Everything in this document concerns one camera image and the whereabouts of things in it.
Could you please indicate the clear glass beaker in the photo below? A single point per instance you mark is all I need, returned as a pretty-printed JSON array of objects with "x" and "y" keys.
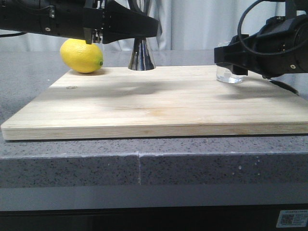
[{"x": 226, "y": 76}]

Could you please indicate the steel double jigger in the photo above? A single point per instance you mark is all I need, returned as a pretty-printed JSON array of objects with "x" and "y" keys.
[{"x": 141, "y": 57}]

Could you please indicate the wooden cutting board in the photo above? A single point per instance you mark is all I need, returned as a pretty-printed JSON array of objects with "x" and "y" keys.
[{"x": 168, "y": 101}]

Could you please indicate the white QR code label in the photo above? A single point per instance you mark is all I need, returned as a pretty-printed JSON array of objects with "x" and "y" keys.
[{"x": 292, "y": 219}]

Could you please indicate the grey curtain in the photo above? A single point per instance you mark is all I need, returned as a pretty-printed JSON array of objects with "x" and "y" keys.
[{"x": 185, "y": 25}]

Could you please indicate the yellow lemon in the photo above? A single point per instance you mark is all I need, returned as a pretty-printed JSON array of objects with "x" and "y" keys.
[{"x": 80, "y": 56}]

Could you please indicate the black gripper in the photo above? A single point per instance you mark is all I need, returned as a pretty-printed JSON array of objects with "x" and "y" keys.
[
  {"x": 283, "y": 38},
  {"x": 76, "y": 19}
]

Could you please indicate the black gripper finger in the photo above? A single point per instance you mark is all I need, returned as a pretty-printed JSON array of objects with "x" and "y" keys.
[
  {"x": 136, "y": 5},
  {"x": 119, "y": 22}
]

